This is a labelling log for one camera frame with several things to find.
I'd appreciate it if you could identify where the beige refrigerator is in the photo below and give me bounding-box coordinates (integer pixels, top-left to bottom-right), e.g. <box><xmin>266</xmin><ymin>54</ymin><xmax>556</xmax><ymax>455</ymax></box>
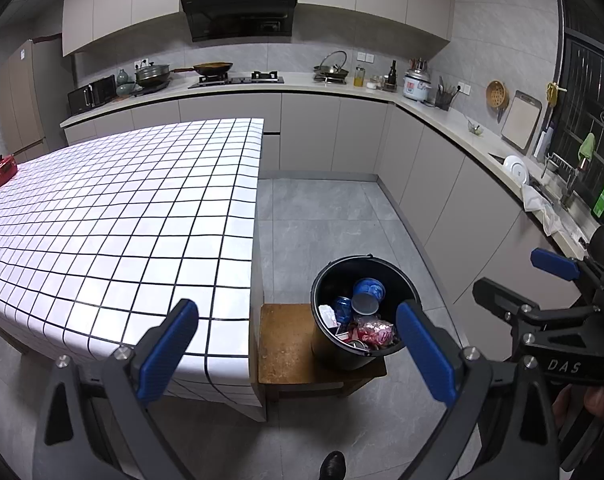
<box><xmin>0</xmin><ymin>35</ymin><xmax>75</xmax><ymax>153</ymax></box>

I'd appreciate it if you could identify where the steel pot with glass lid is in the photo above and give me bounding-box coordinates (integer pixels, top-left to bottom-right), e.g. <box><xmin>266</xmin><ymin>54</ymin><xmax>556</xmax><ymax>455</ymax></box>
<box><xmin>313</xmin><ymin>50</ymin><xmax>351</xmax><ymax>82</ymax></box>

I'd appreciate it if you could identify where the black wok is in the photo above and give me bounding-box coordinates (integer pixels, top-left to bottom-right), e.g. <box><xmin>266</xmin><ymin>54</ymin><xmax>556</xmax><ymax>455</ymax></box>
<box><xmin>172</xmin><ymin>61</ymin><xmax>234</xmax><ymax>78</ymax></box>

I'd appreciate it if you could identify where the blue patterned paper cup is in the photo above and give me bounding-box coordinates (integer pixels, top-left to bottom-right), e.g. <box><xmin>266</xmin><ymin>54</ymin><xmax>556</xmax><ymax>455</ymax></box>
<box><xmin>352</xmin><ymin>277</ymin><xmax>387</xmax><ymax>316</ymax></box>

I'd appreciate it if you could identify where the black gas stove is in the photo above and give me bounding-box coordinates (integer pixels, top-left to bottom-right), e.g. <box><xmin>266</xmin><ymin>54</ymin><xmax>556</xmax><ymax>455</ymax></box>
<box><xmin>188</xmin><ymin>71</ymin><xmax>285</xmax><ymax>90</ymax></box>

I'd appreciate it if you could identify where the white plate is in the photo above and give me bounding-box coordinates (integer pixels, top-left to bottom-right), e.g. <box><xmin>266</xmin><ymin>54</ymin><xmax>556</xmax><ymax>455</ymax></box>
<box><xmin>502</xmin><ymin>155</ymin><xmax>530</xmax><ymax>183</ymax></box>

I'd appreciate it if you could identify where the bamboo strainer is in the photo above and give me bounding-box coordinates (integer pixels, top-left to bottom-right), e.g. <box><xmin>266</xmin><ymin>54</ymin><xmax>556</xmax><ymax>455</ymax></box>
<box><xmin>486</xmin><ymin>80</ymin><xmax>507</xmax><ymax>109</ymax></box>

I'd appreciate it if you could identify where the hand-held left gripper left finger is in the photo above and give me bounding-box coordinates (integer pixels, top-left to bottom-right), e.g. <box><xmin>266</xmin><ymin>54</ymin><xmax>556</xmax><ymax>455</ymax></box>
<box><xmin>32</xmin><ymin>298</ymin><xmax>200</xmax><ymax>480</ymax></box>

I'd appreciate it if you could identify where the black plastic bucket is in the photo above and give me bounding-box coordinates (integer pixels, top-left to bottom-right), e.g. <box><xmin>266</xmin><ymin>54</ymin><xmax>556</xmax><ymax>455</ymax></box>
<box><xmin>310</xmin><ymin>255</ymin><xmax>419</xmax><ymax>372</ymax></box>

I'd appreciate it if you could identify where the blue soda can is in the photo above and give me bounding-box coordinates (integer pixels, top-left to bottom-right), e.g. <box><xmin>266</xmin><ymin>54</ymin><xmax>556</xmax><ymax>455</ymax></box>
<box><xmin>332</xmin><ymin>296</ymin><xmax>353</xmax><ymax>325</ymax></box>

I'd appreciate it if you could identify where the white dish cloth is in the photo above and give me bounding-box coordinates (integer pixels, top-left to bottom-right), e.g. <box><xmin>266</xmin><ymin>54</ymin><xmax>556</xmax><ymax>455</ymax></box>
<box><xmin>522</xmin><ymin>182</ymin><xmax>565</xmax><ymax>236</ymax></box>

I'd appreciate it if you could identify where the beige cutting board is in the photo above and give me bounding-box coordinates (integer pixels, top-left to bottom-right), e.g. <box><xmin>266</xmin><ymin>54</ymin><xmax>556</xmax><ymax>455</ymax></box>
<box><xmin>500</xmin><ymin>91</ymin><xmax>542</xmax><ymax>156</ymax></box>

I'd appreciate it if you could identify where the pink plastic bag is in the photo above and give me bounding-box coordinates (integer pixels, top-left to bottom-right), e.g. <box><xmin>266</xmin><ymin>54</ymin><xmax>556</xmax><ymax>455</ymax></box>
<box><xmin>354</xmin><ymin>316</ymin><xmax>399</xmax><ymax>347</ymax></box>

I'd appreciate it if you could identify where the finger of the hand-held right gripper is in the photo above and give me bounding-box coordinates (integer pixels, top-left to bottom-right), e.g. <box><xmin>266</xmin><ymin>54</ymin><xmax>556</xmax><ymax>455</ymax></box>
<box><xmin>530</xmin><ymin>247</ymin><xmax>604</xmax><ymax>288</ymax></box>
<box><xmin>472</xmin><ymin>276</ymin><xmax>546</xmax><ymax>332</ymax></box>

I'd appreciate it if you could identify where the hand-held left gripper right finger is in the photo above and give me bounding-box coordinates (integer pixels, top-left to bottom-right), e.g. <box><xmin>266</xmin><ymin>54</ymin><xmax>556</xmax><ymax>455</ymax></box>
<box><xmin>395</xmin><ymin>300</ymin><xmax>562</xmax><ymax>480</ymax></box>

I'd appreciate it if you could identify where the person's black shoe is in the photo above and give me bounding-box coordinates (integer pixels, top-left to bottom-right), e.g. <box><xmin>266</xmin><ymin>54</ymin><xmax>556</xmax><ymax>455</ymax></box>
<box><xmin>319</xmin><ymin>451</ymin><xmax>347</xmax><ymax>480</ymax></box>

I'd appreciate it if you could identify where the barred window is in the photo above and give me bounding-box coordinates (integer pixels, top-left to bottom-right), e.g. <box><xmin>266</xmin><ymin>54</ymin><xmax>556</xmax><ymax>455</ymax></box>
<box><xmin>552</xmin><ymin>0</ymin><xmax>604</xmax><ymax>196</ymax></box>

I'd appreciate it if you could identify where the black range hood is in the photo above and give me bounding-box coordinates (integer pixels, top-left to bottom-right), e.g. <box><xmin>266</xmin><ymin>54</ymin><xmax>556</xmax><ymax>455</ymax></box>
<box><xmin>180</xmin><ymin>0</ymin><xmax>300</xmax><ymax>43</ymax></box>

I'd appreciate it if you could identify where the grey pot with lid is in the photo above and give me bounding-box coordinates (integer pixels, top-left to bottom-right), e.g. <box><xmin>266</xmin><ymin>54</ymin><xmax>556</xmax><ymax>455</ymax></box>
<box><xmin>134</xmin><ymin>61</ymin><xmax>173</xmax><ymax>88</ymax></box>

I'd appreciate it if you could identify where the white rice cooker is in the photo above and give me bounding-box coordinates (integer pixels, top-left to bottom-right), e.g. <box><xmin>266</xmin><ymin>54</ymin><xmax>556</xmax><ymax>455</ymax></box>
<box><xmin>404</xmin><ymin>69</ymin><xmax>433</xmax><ymax>103</ymax></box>

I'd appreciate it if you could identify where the wooden stool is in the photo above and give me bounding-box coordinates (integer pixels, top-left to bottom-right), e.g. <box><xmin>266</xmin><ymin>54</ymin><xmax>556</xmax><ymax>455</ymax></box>
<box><xmin>252</xmin><ymin>302</ymin><xmax>387</xmax><ymax>408</ymax></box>

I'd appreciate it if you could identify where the steel faucet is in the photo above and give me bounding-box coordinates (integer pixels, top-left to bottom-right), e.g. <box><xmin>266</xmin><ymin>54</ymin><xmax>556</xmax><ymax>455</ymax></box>
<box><xmin>544</xmin><ymin>152</ymin><xmax>590</xmax><ymax>211</ymax></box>

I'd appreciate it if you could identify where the person's right hand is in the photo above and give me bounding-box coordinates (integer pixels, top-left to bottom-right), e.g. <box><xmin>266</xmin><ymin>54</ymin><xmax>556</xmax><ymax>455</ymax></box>
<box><xmin>552</xmin><ymin>384</ymin><xmax>604</xmax><ymax>429</ymax></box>

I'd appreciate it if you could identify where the black utensil holder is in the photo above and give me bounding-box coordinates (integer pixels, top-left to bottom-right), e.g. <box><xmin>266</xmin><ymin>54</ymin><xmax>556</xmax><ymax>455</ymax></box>
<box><xmin>434</xmin><ymin>77</ymin><xmax>457</xmax><ymax>111</ymax></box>

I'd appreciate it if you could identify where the white plastic bottle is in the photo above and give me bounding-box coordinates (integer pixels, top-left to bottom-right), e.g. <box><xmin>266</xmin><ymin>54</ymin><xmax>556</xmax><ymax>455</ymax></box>
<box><xmin>534</xmin><ymin>125</ymin><xmax>555</xmax><ymax>161</ymax></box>

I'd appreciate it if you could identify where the small red appliance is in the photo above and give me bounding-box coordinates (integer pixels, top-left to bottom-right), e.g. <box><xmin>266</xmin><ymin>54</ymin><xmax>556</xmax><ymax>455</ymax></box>
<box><xmin>0</xmin><ymin>154</ymin><xmax>19</xmax><ymax>188</ymax></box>

